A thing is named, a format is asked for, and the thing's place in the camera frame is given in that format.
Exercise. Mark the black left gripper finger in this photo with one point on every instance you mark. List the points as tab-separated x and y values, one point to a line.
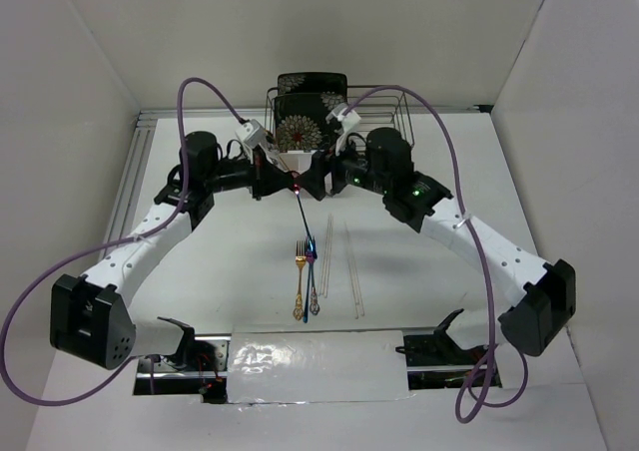
267	175
259	194

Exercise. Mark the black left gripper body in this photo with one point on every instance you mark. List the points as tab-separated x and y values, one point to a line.
230	175

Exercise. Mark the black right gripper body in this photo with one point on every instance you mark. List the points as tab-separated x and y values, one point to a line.
346	166

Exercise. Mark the iridescent blue fork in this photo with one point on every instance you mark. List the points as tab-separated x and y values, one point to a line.
309	241

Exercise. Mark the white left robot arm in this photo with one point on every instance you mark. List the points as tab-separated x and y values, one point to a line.
90	313

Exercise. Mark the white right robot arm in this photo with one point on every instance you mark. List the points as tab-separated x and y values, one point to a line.
540	296

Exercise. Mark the white plastic utensil caddy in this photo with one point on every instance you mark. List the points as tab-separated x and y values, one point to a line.
296	161

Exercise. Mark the black floral plate front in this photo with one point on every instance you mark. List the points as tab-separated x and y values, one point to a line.
300	121

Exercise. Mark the black floral plate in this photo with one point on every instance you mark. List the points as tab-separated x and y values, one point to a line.
300	121
312	82

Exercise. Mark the black floral plate rear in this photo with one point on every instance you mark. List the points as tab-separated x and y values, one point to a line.
312	82

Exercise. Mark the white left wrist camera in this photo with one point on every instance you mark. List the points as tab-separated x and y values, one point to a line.
259	145

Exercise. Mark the wire dish rack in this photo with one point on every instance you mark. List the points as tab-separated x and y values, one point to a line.
385	109

